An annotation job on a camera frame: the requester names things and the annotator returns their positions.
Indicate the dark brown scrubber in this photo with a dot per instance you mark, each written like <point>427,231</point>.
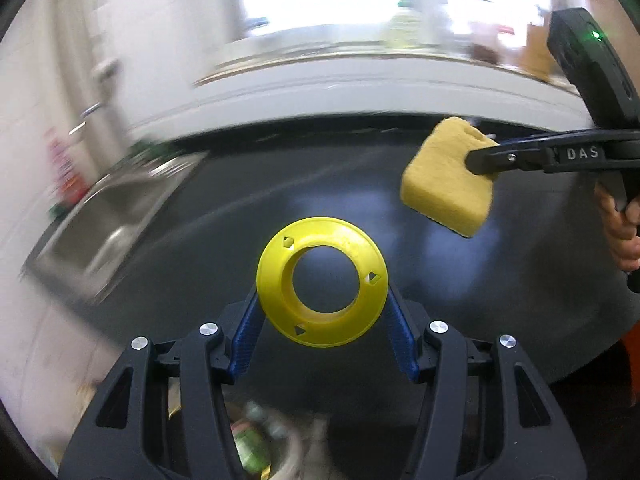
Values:
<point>487,52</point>

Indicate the yellow sponge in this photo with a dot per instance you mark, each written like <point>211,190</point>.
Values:
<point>440,180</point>

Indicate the brown cardboard box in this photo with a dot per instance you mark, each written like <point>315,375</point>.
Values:
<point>537,50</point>

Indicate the person's right hand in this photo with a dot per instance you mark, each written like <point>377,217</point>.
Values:
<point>625,240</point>

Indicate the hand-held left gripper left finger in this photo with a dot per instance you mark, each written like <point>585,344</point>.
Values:
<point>244,342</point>

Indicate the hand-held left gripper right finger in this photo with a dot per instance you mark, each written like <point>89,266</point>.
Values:
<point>403,345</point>

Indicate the green scouring pad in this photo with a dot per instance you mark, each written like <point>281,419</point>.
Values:
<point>142,151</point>

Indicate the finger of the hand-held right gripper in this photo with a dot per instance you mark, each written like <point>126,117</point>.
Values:
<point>560,138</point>
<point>505,159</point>

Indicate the green-capped dish soap bottle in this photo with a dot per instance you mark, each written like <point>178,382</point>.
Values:
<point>404,25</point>

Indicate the chrome faucet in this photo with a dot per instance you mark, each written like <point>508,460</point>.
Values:
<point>92,110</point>

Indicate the stainless steel sink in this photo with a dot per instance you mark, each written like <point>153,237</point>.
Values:
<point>115,220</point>

